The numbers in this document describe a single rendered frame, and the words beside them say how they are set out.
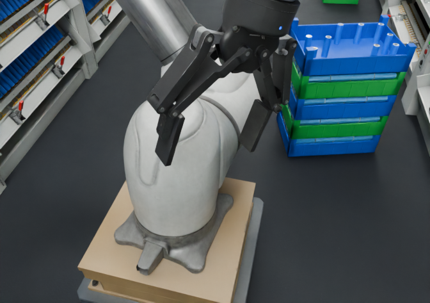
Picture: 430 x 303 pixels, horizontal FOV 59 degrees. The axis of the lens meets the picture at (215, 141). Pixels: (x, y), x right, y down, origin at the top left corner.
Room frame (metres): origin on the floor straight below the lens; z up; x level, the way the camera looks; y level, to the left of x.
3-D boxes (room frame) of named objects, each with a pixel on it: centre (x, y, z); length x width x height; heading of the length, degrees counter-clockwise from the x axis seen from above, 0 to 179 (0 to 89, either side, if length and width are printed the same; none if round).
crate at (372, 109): (1.00, -0.39, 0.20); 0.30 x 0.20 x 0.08; 94
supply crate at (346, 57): (1.00, -0.39, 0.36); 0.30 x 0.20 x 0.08; 94
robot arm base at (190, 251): (0.42, 0.08, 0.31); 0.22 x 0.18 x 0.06; 158
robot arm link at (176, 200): (0.45, 0.07, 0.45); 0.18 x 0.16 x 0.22; 153
